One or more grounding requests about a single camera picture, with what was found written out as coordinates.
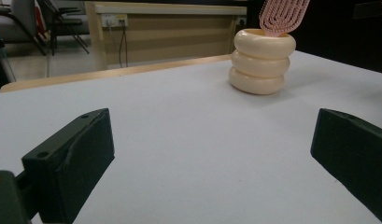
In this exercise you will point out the black folding chair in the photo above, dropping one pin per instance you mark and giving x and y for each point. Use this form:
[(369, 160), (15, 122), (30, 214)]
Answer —
[(64, 21)]

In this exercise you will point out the pink hairbrush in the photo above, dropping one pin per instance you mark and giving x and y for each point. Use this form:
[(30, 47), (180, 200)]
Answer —
[(282, 15)]

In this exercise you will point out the white table mat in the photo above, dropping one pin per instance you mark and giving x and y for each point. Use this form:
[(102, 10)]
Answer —
[(191, 140)]

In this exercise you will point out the light wooden desk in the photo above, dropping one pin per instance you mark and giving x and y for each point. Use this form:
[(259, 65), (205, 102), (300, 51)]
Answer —
[(179, 40)]

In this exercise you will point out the white power outlet strip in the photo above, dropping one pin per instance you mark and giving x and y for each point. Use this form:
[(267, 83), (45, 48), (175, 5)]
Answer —
[(114, 20)]

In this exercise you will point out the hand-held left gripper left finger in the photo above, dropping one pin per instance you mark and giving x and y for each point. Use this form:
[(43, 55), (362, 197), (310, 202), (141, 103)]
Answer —
[(70, 168)]

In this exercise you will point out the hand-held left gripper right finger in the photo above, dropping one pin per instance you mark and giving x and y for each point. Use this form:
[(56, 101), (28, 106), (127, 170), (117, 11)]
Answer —
[(353, 155)]

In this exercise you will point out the grey chair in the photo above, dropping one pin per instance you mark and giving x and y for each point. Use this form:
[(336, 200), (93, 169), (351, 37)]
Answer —
[(14, 21)]

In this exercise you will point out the cream ribbed cup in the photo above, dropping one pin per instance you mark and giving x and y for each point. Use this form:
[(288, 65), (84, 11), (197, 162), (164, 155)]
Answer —
[(260, 65)]

